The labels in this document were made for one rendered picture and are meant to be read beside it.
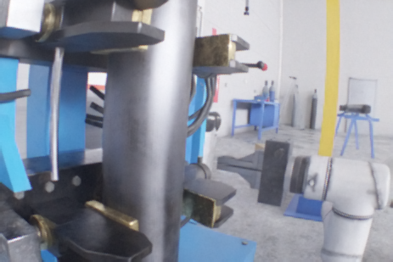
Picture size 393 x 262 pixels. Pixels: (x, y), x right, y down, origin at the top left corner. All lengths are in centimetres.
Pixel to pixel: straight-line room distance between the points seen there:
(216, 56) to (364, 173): 50
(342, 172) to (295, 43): 1122
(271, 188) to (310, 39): 1118
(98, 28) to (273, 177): 41
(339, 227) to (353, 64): 1097
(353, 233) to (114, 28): 55
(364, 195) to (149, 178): 44
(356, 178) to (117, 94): 51
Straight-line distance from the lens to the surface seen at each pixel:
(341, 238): 55
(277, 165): 53
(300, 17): 1196
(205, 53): 81
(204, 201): 82
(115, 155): 63
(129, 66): 60
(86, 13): 54
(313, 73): 1137
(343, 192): 52
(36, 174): 71
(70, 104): 99
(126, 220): 62
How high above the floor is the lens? 81
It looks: 3 degrees down
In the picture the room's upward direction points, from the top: 5 degrees clockwise
